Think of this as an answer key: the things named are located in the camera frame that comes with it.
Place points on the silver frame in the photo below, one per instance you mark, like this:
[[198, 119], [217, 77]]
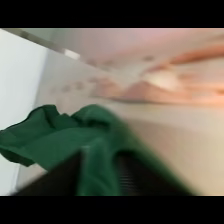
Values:
[[43, 41]]

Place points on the green garment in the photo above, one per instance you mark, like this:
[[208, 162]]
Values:
[[63, 136]]

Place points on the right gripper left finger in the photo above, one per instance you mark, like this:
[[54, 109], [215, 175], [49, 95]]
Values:
[[60, 180]]

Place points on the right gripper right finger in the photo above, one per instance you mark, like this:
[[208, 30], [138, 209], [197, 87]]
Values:
[[140, 181]]

